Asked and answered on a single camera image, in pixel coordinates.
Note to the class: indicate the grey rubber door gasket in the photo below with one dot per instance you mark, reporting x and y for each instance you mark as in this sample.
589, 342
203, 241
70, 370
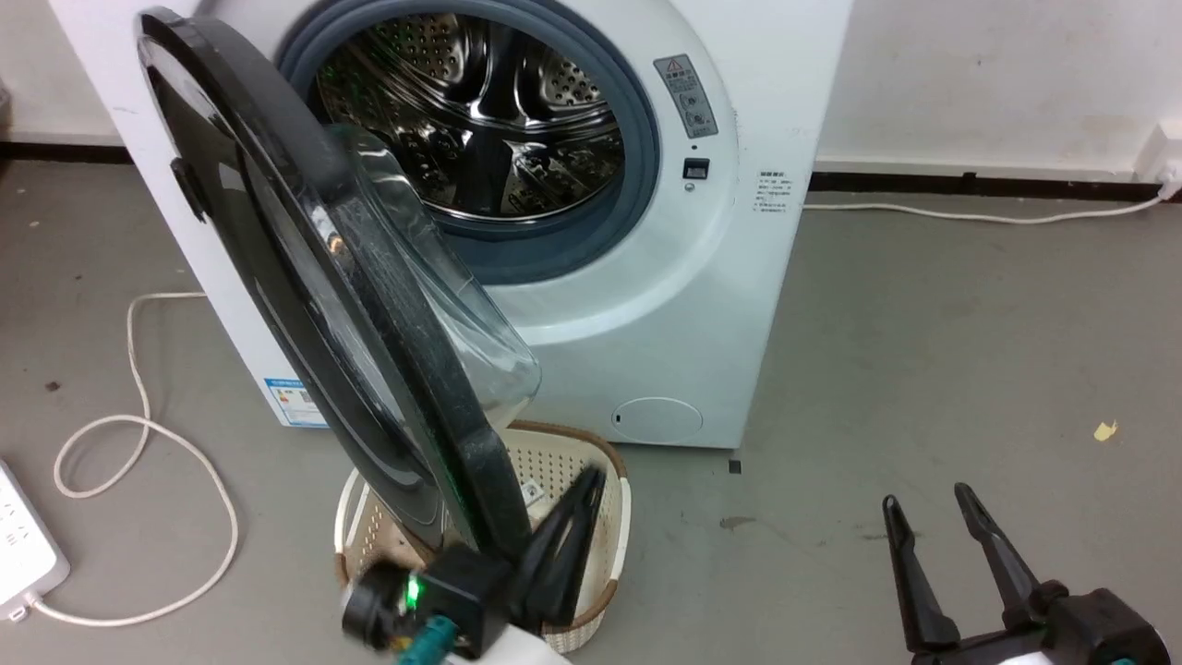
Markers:
554, 254

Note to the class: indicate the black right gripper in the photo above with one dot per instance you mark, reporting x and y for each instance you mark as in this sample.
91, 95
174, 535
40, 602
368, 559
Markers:
1099, 628

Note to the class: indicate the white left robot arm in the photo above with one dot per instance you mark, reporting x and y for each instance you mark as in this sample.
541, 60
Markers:
517, 648

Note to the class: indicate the white tag in basket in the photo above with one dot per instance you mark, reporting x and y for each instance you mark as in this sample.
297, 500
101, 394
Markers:
532, 493

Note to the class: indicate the white front-load washing machine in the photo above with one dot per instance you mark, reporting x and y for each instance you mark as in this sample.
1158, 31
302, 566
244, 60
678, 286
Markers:
711, 314

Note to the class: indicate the black round washing machine door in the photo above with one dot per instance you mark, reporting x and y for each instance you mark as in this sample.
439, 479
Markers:
277, 194

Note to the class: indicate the white power strip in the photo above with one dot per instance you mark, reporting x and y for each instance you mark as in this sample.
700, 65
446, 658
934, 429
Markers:
20, 545

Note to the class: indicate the yellow paper scrap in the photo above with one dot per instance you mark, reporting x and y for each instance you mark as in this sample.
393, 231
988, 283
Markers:
1105, 430

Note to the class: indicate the black door latch slot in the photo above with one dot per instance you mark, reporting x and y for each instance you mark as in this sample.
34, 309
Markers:
695, 169

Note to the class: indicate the stainless steel washer drum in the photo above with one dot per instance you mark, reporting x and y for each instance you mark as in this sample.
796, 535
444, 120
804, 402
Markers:
480, 111

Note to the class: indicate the blue white energy label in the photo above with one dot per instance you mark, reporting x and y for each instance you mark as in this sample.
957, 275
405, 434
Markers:
294, 404

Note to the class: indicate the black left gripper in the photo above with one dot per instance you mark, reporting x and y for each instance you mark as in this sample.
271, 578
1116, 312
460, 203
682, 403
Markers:
462, 591

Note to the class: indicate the cream laundry basket brown rim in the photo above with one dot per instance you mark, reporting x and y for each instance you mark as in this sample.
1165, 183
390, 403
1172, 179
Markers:
611, 554

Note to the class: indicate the small printed text label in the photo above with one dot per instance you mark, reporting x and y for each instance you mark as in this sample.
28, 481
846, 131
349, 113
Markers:
774, 192

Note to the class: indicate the grey warning sticker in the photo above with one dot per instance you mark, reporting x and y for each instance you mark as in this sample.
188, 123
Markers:
686, 97

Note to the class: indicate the round drain filter cover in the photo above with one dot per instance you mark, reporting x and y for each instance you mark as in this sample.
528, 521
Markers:
657, 420

